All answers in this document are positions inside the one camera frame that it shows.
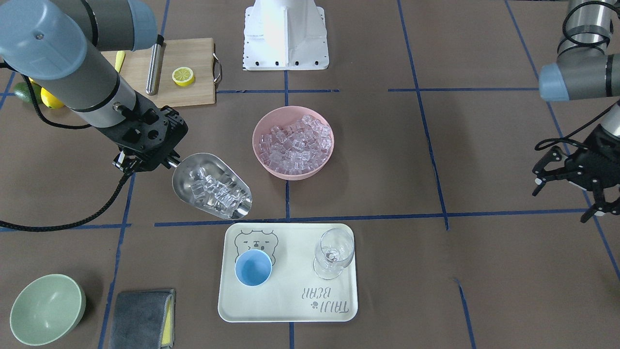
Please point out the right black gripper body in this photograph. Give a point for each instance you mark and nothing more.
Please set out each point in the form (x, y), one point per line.
(170, 127)

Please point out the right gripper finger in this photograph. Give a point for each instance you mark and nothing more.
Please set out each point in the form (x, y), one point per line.
(129, 161)
(170, 160)

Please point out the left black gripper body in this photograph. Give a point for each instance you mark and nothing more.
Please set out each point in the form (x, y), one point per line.
(602, 154)

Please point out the stainless steel ice scoop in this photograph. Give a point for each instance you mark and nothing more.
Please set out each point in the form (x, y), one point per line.
(213, 166)

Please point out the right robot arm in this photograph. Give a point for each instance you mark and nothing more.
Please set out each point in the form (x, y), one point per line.
(60, 45)

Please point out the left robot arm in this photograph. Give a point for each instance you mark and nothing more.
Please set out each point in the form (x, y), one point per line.
(584, 70)

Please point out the ice cubes in scoop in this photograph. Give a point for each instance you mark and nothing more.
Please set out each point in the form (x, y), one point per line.
(222, 196)

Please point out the pile of clear ice cubes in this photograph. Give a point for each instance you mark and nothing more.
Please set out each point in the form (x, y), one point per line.
(297, 148)

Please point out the light blue plastic cup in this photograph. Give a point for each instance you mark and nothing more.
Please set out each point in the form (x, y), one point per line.
(253, 268)

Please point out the steel cylinder rod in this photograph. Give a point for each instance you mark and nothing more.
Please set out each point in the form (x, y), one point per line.
(155, 66)

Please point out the lemon half slice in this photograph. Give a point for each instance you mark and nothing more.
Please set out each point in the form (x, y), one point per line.
(183, 76)

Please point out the wooden cutting board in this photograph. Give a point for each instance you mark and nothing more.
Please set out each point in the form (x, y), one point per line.
(195, 53)

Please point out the yellow plastic knife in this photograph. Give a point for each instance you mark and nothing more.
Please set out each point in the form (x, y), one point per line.
(119, 60)

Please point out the whole yellow lemon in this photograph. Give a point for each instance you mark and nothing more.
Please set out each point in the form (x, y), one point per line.
(49, 100)

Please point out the pink bowl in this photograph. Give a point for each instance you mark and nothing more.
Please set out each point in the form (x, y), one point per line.
(283, 116)

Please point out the green lime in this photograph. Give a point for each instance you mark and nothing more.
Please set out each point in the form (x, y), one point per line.
(21, 91)

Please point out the grey folded cloth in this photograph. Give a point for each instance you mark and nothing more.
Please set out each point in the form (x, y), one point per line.
(139, 320)

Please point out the green bowl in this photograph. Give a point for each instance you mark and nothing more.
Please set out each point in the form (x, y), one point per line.
(47, 309)

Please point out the yellow sponge under cloth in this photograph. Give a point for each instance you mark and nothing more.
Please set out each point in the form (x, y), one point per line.
(168, 336)

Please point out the cream bear serving tray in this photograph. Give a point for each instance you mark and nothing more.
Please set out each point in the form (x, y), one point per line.
(293, 292)

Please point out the clear wine glass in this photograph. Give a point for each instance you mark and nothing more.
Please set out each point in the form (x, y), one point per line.
(333, 253)

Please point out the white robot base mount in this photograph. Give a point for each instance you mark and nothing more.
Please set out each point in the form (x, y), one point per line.
(285, 35)

